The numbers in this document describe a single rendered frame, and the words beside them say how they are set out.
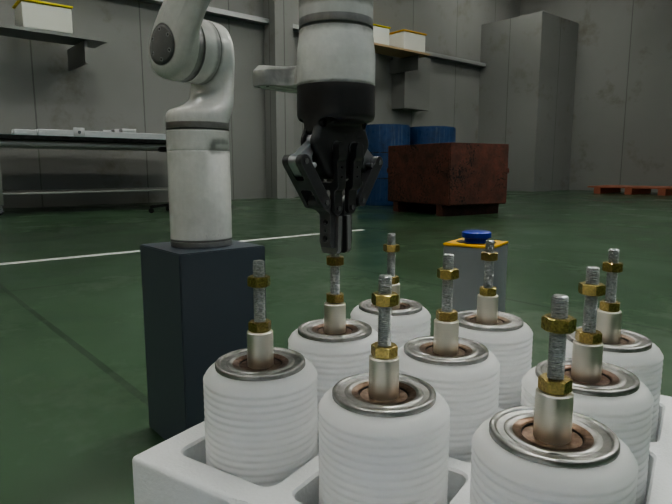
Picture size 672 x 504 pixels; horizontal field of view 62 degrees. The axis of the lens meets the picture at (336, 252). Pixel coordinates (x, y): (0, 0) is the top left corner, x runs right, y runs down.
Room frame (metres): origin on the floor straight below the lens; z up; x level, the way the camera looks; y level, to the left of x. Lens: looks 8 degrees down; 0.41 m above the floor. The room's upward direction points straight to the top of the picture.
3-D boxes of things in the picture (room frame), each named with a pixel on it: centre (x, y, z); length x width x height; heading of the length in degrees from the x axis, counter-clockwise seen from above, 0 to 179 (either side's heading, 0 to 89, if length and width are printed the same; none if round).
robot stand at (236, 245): (0.85, 0.21, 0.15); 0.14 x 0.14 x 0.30; 41
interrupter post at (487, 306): (0.59, -0.16, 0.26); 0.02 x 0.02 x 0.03
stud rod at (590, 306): (0.43, -0.20, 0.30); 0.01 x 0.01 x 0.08
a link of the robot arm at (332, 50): (0.57, 0.01, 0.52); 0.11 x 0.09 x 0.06; 50
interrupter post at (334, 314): (0.56, 0.00, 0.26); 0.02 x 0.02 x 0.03
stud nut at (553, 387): (0.33, -0.13, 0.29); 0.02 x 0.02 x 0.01; 70
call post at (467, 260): (0.77, -0.19, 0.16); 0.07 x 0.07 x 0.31; 57
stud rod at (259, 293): (0.46, 0.06, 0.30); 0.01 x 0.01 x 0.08
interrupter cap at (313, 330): (0.56, 0.00, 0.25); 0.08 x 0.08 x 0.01
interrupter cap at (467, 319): (0.59, -0.16, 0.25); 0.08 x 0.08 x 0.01
